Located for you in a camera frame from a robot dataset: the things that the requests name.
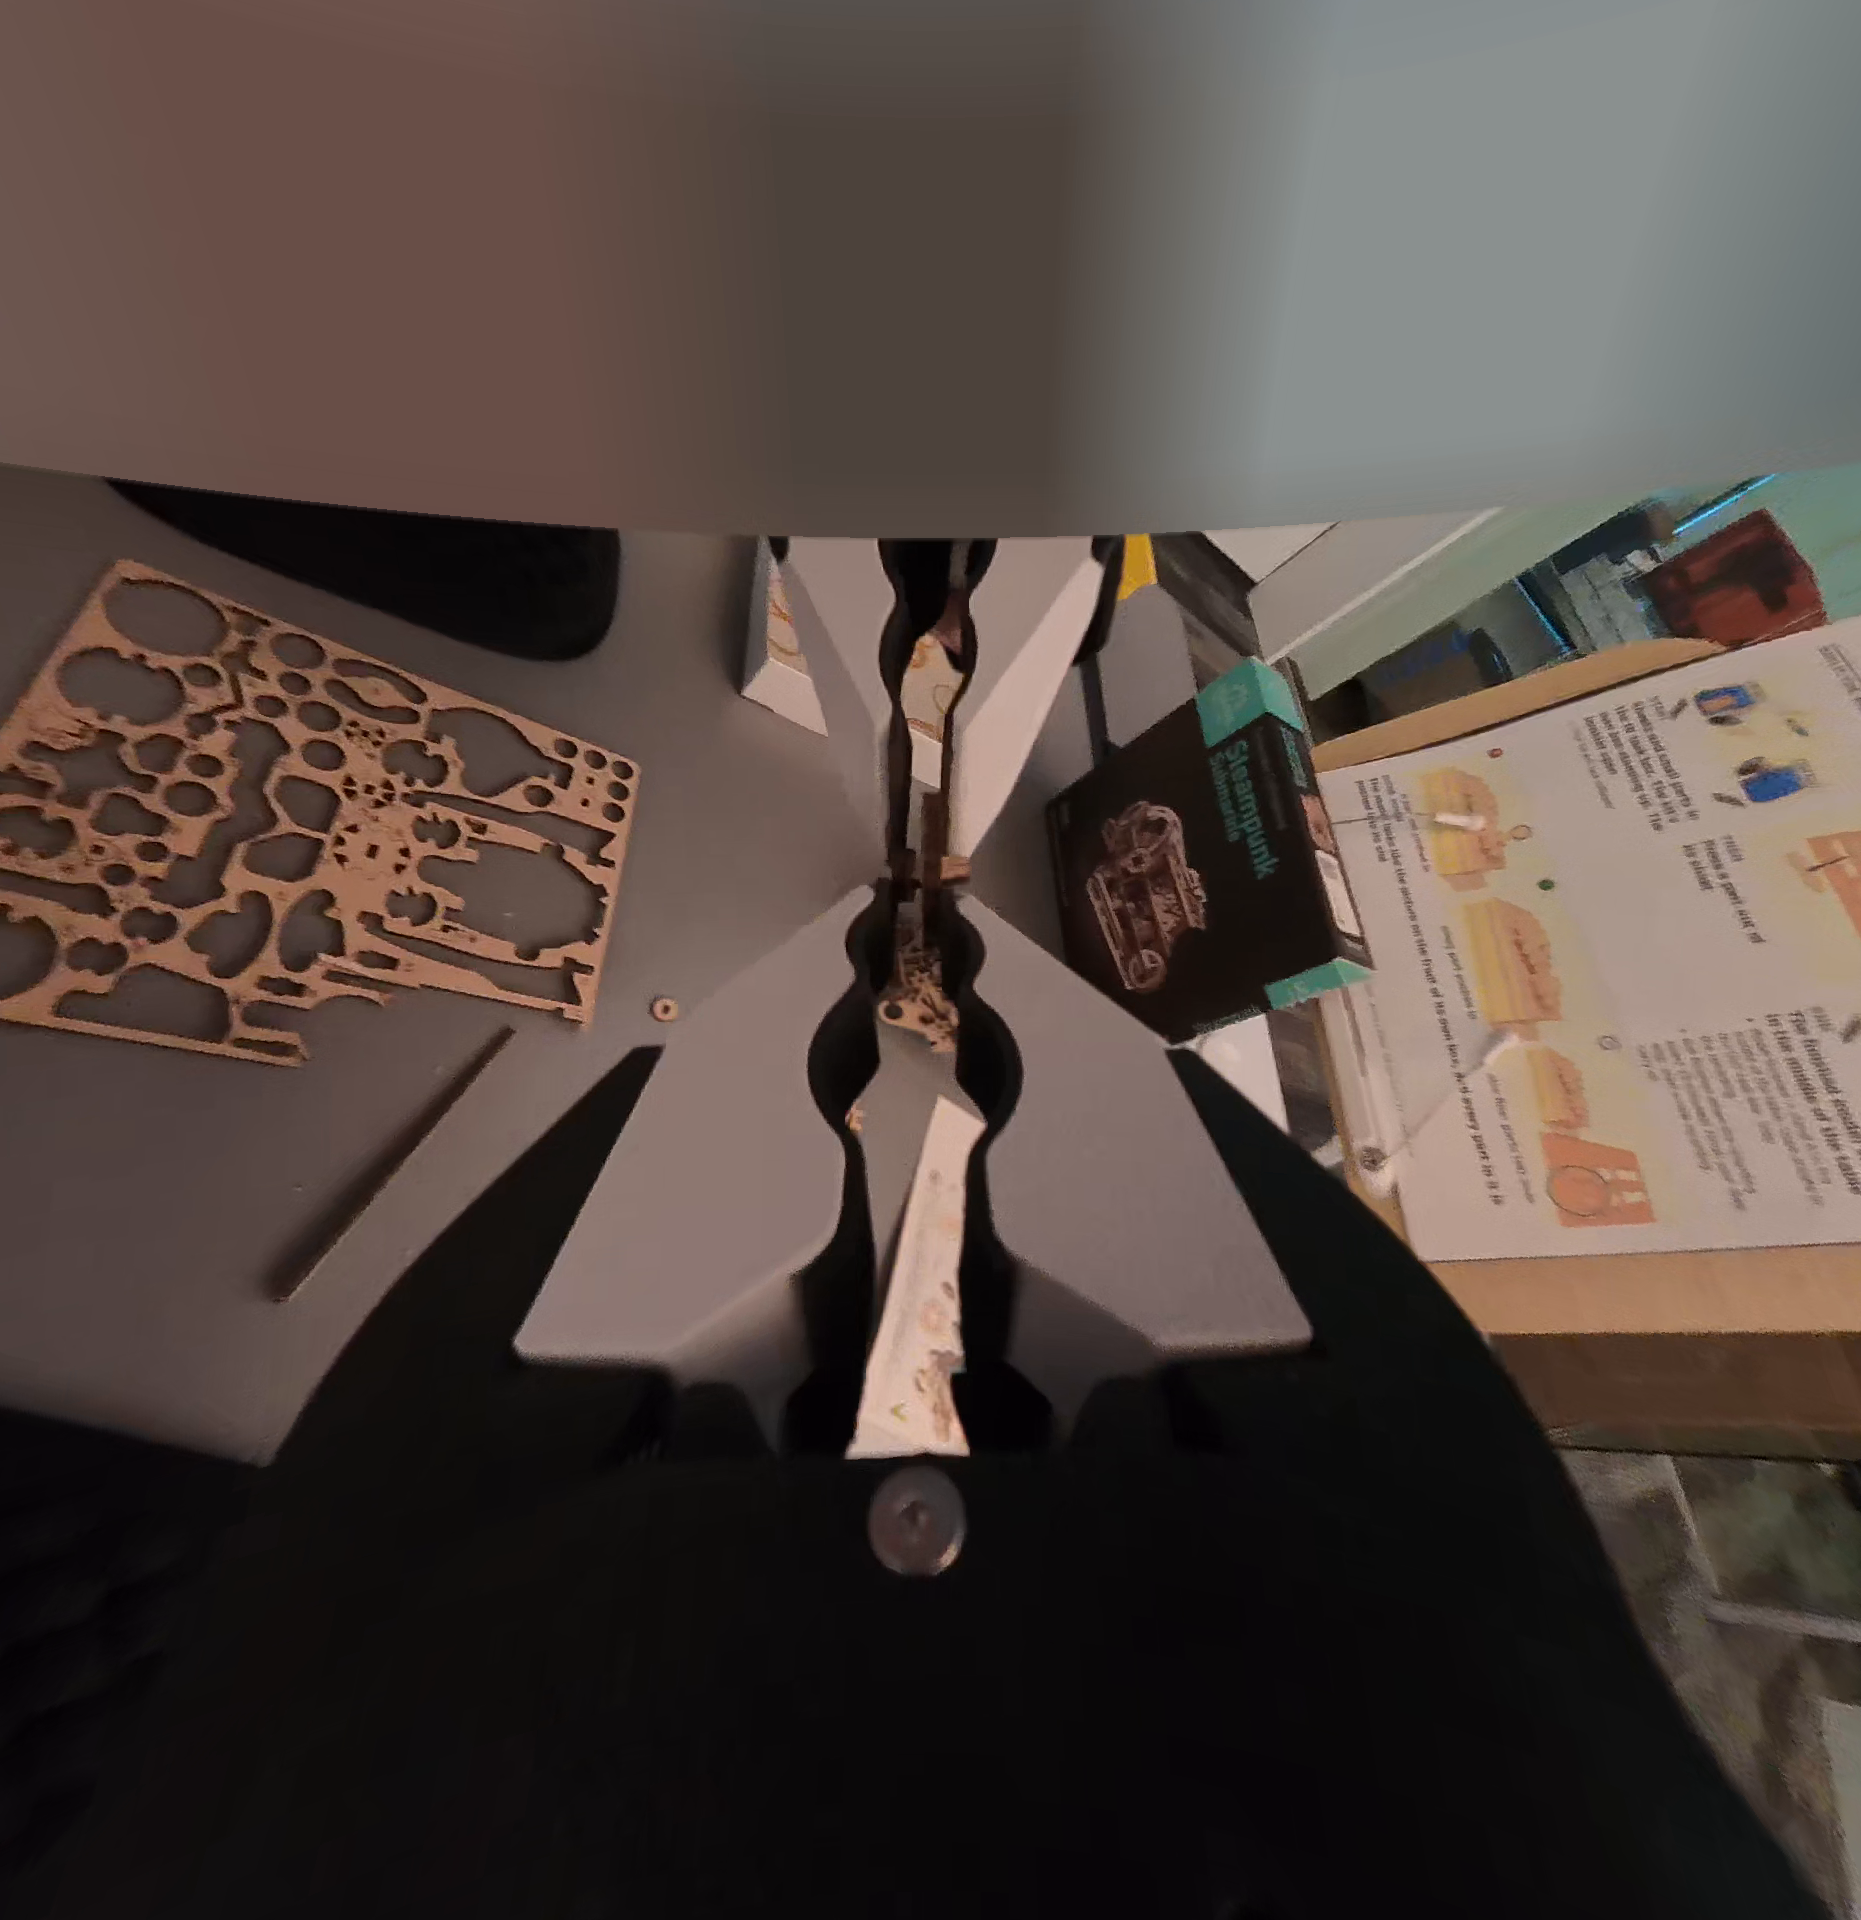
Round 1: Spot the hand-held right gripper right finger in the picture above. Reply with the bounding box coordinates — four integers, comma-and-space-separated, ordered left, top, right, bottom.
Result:
931, 883, 1311, 1448

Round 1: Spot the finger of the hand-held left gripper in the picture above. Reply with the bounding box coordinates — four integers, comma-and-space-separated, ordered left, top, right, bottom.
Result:
915, 535, 1101, 878
784, 535, 918, 878

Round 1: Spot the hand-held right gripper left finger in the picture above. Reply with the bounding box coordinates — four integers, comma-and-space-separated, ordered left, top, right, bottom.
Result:
514, 883, 896, 1448

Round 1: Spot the wooden gear assembly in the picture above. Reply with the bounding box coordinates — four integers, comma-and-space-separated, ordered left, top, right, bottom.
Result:
872, 923, 966, 1059

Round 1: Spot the black model kit box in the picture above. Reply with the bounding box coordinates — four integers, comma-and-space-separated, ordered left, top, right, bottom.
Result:
1042, 660, 1377, 1048

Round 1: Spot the laser-cut wooden parts sheet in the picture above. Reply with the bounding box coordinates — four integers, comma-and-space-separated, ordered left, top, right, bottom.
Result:
0, 561, 642, 1068

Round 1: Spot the white illustrated instruction booklet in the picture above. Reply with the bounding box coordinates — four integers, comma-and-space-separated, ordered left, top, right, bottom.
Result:
738, 539, 977, 1459

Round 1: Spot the thin dark wooden stick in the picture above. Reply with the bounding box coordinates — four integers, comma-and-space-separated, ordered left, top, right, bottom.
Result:
268, 1026, 520, 1304

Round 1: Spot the black padded wrist rest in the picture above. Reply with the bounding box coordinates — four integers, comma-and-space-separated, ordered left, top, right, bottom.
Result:
0, 1396, 273, 1920
101, 479, 620, 664

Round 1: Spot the light wooden side table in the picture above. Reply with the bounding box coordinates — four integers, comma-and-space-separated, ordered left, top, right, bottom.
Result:
1309, 638, 1861, 1465

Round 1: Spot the white laminated instruction sheet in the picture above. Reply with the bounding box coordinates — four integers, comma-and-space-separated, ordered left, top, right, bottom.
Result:
1351, 612, 1861, 1264

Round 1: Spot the red storage crate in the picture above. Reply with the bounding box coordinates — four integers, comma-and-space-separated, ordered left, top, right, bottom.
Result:
1639, 511, 1836, 650

